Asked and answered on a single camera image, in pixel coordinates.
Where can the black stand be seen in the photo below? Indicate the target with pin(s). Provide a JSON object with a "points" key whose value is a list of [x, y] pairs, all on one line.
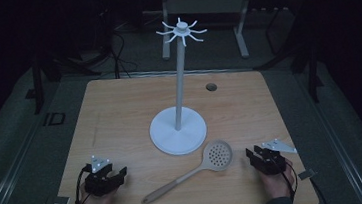
{"points": [[37, 79], [311, 66]]}

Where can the white metal desk frame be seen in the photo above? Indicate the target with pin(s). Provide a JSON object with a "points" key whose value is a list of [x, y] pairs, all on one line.
{"points": [[207, 4]]}

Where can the black floor bracket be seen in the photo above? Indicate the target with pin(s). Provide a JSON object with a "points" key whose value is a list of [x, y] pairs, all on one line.
{"points": [[54, 118]]}

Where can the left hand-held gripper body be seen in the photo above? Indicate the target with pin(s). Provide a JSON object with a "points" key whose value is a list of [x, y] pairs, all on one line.
{"points": [[100, 185]]}

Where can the small metal table clip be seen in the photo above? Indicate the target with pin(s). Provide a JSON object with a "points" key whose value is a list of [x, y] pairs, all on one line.
{"points": [[306, 174]]}

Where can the beige slotted spoon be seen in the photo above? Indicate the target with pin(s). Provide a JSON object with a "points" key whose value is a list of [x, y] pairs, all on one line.
{"points": [[219, 154]]}

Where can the person's right hand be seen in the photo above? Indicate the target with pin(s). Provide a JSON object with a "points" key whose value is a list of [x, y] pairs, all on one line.
{"points": [[276, 185]]}

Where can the white utensil rack with hooks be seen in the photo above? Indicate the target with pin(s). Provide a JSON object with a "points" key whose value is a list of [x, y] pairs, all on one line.
{"points": [[178, 134]]}

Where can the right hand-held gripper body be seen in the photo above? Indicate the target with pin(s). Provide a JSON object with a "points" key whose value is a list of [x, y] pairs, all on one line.
{"points": [[271, 162]]}

